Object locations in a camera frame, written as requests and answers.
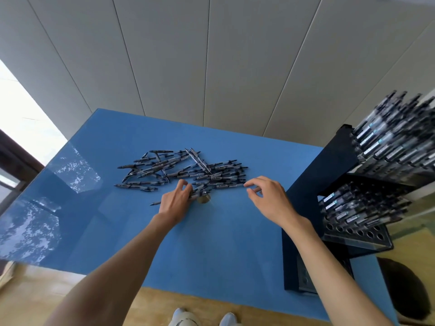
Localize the person's right hand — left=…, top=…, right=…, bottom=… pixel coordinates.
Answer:
left=243, top=176, right=313, bottom=235

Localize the person's left hand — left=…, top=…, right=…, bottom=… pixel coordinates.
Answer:
left=155, top=179, right=194, bottom=230

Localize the black tiered pen display stand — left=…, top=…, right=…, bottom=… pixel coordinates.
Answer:
left=282, top=124, right=435, bottom=295

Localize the pile of black pens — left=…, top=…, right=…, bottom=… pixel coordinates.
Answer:
left=114, top=148, right=249, bottom=197

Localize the row of black pens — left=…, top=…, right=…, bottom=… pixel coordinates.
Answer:
left=318, top=183, right=412, bottom=231
left=352, top=90, right=435, bottom=170

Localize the person's right forearm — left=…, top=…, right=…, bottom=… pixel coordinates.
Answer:
left=287, top=219, right=392, bottom=326

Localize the person's left forearm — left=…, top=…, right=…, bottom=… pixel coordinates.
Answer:
left=44, top=213, right=170, bottom=326

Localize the blue table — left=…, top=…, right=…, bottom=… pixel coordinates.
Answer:
left=0, top=108, right=400, bottom=326

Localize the light blue left shoe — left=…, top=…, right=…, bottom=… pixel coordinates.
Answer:
left=169, top=307, right=198, bottom=326

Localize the black round object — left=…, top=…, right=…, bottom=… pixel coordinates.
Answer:
left=377, top=257, right=427, bottom=321

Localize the dark framed glass door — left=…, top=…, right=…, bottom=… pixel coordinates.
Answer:
left=0, top=59, right=68, bottom=214

